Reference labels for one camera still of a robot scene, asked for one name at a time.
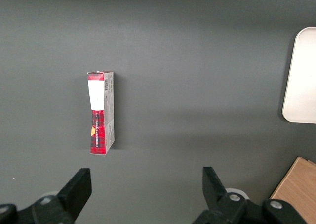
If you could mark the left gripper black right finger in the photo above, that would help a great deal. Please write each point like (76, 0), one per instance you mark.
(219, 201)

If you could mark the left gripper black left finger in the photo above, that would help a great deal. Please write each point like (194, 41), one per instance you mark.
(66, 201)

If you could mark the cream rectangular tray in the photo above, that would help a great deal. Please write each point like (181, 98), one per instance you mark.
(303, 80)

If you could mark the wooden drawer cabinet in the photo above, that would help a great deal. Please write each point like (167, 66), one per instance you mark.
(298, 182)

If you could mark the red plaid cardboard box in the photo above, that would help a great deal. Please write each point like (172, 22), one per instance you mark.
(98, 125)

